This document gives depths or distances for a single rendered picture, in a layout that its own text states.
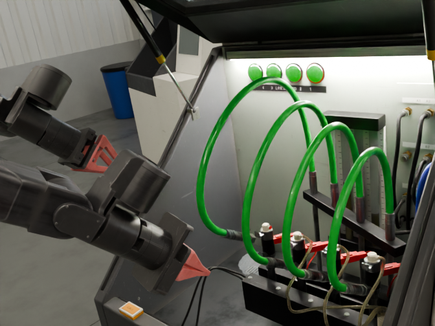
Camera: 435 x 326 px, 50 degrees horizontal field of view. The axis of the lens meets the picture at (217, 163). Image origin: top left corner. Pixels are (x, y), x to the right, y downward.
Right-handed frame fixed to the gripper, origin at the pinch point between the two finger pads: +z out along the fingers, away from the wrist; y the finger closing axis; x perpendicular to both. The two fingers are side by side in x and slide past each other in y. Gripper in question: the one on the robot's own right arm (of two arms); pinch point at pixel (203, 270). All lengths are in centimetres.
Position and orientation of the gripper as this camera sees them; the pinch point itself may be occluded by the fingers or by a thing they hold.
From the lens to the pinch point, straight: 71.2
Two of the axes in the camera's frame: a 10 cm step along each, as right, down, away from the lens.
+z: 6.7, 4.5, 5.8
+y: 4.9, -8.6, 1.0
